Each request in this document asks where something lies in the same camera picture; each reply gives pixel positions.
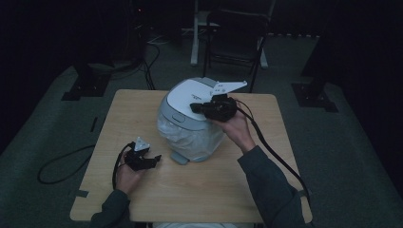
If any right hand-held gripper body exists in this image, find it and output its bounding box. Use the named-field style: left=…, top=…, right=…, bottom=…
left=203, top=80, right=248, bottom=124

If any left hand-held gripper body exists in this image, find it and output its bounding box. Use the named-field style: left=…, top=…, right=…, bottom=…
left=124, top=136, right=154, bottom=172

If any white rice cooker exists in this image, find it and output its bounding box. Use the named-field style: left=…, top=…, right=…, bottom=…
left=157, top=76, right=226, bottom=166

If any person's left hand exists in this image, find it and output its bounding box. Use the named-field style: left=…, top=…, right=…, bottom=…
left=115, top=151, right=147, bottom=195

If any person's right hand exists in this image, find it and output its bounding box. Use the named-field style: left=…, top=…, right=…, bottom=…
left=211, top=108, right=257, bottom=155

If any translucent plastic trash bag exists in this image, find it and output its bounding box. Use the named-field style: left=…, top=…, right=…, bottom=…
left=157, top=112, right=226, bottom=162

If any black folding chair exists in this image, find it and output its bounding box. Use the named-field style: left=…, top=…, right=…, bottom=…
left=201, top=9, right=271, bottom=93

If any black stand base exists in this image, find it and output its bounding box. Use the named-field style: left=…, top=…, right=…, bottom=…
left=291, top=82, right=339, bottom=114
left=61, top=62, right=112, bottom=102

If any left hand-held gripper cable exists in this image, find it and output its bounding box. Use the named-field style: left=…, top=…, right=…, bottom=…
left=111, top=142, right=135, bottom=191

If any hand-held gripper cable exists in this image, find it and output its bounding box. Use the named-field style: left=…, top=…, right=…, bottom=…
left=111, top=142, right=135, bottom=191
left=235, top=99, right=312, bottom=204

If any bundle of black cables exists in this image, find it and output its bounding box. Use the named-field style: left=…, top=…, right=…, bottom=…
left=108, top=34, right=179, bottom=91

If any right hand-held gripper cable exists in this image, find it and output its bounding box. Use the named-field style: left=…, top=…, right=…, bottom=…
left=235, top=99, right=312, bottom=204

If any black cable on floor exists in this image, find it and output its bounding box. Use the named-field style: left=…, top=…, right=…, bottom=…
left=37, top=144, right=96, bottom=185

